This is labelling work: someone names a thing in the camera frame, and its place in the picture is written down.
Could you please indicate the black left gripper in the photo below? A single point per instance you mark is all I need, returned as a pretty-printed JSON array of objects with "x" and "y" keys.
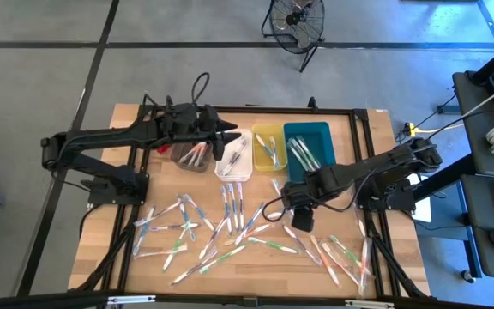
[{"x": 187, "y": 124}]

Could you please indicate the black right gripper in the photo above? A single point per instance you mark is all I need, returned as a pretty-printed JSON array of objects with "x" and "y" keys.
[{"x": 298, "y": 195}]

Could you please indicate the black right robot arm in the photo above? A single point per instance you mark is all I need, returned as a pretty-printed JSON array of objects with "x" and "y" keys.
[{"x": 367, "y": 165}]

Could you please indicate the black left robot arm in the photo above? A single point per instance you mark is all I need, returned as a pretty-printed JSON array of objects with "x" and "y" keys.
[{"x": 101, "y": 137}]

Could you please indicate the white plastic bin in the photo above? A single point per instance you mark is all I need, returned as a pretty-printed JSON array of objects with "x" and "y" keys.
[{"x": 247, "y": 171}]

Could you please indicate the grey translucent bin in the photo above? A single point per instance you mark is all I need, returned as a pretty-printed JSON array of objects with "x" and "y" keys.
[{"x": 200, "y": 168}]

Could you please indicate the yellow plastic bin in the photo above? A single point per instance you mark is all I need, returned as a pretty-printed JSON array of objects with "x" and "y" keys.
[{"x": 262, "y": 163}]

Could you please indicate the teal plastic bin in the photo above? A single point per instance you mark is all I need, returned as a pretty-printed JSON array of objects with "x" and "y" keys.
[{"x": 324, "y": 141}]

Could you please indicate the black table clamp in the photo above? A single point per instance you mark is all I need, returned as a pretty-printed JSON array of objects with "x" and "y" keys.
[
  {"x": 312, "y": 103},
  {"x": 169, "y": 103}
]

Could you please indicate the small red bin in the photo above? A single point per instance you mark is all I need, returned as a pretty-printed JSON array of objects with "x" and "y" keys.
[{"x": 164, "y": 149}]

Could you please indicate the white toothbrush in clear wrapper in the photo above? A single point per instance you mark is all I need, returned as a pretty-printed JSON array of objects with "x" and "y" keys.
[{"x": 359, "y": 221}]

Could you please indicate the white paper sheet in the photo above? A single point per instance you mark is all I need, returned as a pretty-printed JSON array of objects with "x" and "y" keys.
[{"x": 423, "y": 210}]

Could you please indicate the black floor fan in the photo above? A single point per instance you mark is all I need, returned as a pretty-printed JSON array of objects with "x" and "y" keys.
[{"x": 292, "y": 18}]

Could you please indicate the black desk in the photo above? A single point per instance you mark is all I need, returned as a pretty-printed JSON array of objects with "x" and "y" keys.
[
  {"x": 474, "y": 129},
  {"x": 483, "y": 240}
]

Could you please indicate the black caster wheel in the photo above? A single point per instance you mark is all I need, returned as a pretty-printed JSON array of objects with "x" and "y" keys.
[{"x": 468, "y": 276}]

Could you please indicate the black gantry bar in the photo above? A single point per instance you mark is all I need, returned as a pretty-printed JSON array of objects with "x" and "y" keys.
[{"x": 37, "y": 300}]

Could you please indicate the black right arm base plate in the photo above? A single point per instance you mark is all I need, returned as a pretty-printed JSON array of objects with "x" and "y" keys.
[{"x": 403, "y": 205}]

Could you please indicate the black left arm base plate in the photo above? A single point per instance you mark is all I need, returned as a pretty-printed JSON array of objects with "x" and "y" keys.
[{"x": 97, "y": 193}]

